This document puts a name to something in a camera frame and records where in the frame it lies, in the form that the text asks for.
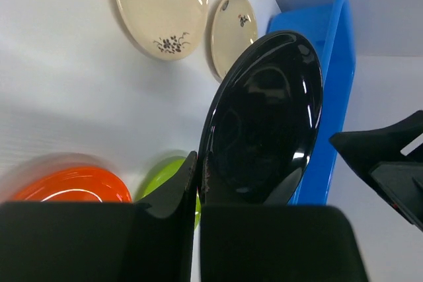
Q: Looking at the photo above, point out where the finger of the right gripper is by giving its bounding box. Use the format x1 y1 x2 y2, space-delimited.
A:
329 110 422 229

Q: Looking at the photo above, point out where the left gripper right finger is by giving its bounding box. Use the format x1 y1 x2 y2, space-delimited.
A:
200 153 369 281

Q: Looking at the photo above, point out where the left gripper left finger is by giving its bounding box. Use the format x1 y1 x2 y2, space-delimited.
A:
1 151 198 281

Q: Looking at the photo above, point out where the blue plastic bin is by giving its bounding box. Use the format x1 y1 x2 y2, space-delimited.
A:
267 0 356 205

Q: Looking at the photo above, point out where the orange plate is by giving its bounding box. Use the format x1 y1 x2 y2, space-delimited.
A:
9 166 132 203

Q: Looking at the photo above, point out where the green plate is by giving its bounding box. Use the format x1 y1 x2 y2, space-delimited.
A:
133 152 201 225

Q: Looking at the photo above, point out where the beige plate with small motifs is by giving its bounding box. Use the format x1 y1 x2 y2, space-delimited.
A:
210 0 258 79

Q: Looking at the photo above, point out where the beige plate with black patch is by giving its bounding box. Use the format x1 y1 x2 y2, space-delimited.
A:
116 0 209 61

